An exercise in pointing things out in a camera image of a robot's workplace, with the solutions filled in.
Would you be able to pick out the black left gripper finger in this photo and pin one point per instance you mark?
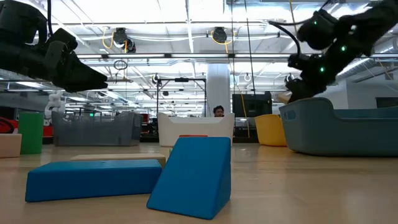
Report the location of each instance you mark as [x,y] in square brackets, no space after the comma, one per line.
[81,87]
[82,70]

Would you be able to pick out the green block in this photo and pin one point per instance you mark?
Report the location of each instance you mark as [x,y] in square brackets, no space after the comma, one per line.
[31,133]

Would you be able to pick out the long natural wood block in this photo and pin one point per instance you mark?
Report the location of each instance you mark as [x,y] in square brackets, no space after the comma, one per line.
[118,156]

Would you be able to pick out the long blue rectangular block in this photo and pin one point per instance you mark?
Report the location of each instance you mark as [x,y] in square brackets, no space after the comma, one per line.
[93,180]

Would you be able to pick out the red rectangular block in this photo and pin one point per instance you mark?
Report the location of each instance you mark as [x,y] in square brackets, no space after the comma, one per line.
[192,136]

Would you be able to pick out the blue wedge block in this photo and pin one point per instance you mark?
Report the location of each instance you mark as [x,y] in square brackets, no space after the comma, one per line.
[192,177]

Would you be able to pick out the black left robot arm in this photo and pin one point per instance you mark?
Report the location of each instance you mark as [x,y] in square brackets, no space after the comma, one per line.
[18,21]

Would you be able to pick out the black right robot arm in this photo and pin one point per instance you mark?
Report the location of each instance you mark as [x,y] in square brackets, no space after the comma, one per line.
[367,28]

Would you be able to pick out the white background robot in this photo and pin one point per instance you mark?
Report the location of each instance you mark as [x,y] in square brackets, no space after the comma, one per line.
[55,101]

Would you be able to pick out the black monitor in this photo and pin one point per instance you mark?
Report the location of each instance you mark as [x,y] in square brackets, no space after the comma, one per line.
[252,105]

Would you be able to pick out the grey translucent bin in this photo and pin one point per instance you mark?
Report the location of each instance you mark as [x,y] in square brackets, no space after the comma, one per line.
[93,133]

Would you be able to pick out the blue-grey plastic bin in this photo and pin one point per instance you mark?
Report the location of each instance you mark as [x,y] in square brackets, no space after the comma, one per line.
[326,133]

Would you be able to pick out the yellow plastic bin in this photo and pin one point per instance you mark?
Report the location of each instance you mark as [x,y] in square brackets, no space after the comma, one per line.
[269,130]

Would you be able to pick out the red storage bin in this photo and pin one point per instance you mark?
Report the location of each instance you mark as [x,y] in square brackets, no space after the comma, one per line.
[15,119]
[47,131]

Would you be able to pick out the white building column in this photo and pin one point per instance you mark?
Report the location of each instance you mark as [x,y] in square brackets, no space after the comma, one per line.
[218,84]

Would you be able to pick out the white plastic bin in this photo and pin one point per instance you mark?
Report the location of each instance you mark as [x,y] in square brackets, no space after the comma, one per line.
[192,126]

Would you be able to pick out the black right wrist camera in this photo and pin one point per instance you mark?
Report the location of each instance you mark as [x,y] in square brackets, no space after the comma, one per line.
[298,61]

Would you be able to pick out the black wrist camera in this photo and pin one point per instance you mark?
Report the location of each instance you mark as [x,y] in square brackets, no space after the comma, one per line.
[63,39]
[298,61]

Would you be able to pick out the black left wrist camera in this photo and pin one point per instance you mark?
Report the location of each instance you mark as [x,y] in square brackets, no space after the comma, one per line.
[63,39]

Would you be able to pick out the dark wall window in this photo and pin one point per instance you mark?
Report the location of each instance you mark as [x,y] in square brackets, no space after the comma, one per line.
[387,102]

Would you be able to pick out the black background rig frame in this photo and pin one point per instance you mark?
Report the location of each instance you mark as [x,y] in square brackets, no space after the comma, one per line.
[181,79]

